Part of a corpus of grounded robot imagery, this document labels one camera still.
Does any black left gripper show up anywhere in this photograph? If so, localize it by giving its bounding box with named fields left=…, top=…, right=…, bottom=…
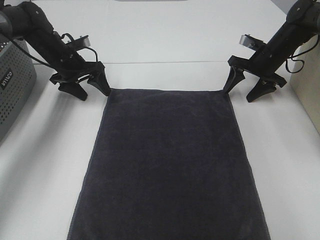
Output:
left=49, top=61, right=111, bottom=101

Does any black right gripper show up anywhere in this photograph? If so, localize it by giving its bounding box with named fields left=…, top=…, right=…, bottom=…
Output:
left=223, top=51, right=287, bottom=103

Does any dark navy towel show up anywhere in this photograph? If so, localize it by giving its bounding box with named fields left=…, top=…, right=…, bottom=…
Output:
left=67, top=89, right=270, bottom=240

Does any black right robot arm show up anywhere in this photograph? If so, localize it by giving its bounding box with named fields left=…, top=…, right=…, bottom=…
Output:
left=223, top=0, right=320, bottom=103

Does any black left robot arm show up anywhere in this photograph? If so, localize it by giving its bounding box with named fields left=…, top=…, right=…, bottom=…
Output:
left=0, top=1, right=111, bottom=101

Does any beige bin with grey rim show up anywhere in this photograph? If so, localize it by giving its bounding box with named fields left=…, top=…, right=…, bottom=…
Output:
left=289, top=36, right=320, bottom=131

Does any grey perforated plastic basket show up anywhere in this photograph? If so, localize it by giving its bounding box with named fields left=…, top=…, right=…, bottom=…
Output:
left=0, top=38, right=37, bottom=140

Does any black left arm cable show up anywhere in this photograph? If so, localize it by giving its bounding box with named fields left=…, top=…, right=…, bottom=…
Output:
left=9, top=32, right=99, bottom=68

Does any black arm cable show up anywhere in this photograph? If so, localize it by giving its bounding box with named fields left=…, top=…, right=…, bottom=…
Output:
left=9, top=32, right=99, bottom=68
left=284, top=34, right=320, bottom=74

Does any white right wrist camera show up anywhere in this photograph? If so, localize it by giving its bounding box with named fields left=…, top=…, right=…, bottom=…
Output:
left=239, top=34, right=266, bottom=51

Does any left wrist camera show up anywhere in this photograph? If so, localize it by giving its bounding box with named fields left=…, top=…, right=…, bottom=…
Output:
left=66, top=35, right=91, bottom=51

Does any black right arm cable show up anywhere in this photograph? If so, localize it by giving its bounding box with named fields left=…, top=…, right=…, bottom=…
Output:
left=284, top=34, right=320, bottom=74

